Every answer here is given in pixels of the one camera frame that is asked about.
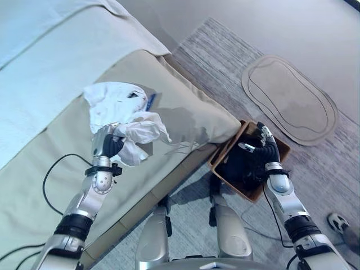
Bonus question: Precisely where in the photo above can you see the brown cardboard bucket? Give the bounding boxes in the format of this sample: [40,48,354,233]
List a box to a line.
[208,120,291,203]

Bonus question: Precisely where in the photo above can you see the black clothes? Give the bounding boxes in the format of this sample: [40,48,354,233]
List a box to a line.
[218,132,268,195]

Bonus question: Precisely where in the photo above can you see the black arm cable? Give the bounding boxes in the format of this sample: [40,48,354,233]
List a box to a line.
[263,167,299,270]
[0,153,95,262]

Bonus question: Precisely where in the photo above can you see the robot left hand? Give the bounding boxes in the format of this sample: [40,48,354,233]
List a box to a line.
[91,121,125,159]

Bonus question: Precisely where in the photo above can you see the beige oval mat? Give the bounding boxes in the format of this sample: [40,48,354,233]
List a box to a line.
[241,54,339,147]

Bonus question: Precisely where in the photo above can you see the light blue bed sheet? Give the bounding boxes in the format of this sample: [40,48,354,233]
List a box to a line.
[0,0,119,169]

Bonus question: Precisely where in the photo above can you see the beige bed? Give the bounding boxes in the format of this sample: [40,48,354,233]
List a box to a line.
[0,0,242,270]

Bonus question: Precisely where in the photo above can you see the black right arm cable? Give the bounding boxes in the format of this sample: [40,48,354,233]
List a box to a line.
[263,167,299,270]

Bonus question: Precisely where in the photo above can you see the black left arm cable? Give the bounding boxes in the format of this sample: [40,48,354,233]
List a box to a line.
[0,153,95,262]

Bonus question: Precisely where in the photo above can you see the white and black shoe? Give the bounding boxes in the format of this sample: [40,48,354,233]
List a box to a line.
[327,213,350,233]

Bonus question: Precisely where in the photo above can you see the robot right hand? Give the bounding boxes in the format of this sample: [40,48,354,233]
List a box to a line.
[238,121,281,164]

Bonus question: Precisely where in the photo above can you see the grey striped rug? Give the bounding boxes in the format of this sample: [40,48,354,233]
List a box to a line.
[89,17,360,270]

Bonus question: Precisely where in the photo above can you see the white garment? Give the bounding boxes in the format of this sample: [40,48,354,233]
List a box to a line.
[82,81,173,167]

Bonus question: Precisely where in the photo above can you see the robot left leg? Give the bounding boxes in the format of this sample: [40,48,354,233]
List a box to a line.
[135,196,173,270]

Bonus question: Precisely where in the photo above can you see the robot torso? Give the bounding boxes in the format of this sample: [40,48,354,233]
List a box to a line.
[154,254,282,270]

